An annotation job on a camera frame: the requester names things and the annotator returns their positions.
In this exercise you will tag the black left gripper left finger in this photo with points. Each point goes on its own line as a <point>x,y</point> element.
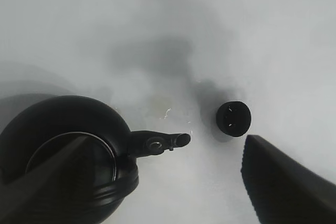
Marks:
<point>19,194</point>

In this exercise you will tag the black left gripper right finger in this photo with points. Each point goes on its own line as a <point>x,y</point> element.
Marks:
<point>281,190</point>

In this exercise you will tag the black round teapot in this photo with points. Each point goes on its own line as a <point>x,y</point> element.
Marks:
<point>94,183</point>

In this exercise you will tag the small black teacup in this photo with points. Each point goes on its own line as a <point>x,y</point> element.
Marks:
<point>233,118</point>

